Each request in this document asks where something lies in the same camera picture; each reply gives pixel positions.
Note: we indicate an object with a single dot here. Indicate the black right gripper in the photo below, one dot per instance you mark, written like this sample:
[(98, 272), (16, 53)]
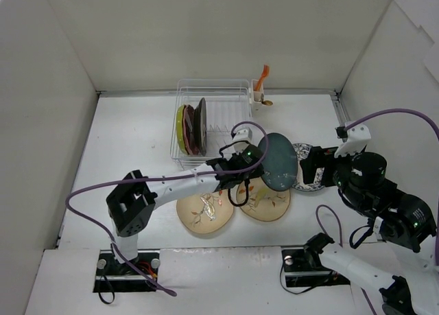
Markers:
[(309, 165)]

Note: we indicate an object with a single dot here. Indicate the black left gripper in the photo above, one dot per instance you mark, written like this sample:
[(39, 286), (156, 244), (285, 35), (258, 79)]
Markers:
[(252, 169)]

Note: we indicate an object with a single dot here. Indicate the dark teal plate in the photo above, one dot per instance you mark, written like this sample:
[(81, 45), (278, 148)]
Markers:
[(280, 164)]

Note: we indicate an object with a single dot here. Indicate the beige bird plate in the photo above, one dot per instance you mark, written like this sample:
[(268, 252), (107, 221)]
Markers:
[(205, 213), (265, 204)]

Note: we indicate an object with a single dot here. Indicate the pink polka dot plate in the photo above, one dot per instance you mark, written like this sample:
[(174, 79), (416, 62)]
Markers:
[(188, 132)]

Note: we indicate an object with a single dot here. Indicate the green polka dot plate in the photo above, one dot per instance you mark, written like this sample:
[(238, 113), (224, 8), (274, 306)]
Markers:
[(179, 129)]

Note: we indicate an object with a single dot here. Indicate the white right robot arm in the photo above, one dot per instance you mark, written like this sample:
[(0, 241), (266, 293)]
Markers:
[(402, 220)]

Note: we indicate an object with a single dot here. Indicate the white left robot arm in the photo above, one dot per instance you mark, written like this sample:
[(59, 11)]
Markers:
[(131, 203)]

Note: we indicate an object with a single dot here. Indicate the black white patterned plate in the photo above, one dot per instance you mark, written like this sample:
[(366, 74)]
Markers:
[(302, 152)]

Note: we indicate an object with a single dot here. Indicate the wooden spoon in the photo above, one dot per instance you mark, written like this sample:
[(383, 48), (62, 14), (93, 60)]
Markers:
[(267, 103)]

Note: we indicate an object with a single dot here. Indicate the white cutlery holder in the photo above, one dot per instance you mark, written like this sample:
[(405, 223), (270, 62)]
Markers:
[(256, 95)]

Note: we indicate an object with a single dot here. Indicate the orange plastic fork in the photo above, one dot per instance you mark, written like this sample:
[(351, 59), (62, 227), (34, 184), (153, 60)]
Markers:
[(263, 76)]

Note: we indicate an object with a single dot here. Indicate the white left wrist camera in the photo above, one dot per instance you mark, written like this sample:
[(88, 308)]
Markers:
[(242, 139)]

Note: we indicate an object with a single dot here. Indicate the white wire dish rack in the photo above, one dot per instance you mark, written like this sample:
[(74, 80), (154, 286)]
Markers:
[(227, 104)]

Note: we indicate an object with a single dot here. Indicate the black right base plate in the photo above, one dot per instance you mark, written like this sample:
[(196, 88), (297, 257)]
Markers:
[(300, 274)]

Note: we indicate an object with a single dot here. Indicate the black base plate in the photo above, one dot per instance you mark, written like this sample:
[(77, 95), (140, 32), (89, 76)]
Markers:
[(300, 274), (110, 274)]

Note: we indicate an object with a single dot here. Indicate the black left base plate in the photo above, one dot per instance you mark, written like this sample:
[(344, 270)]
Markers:
[(110, 274)]

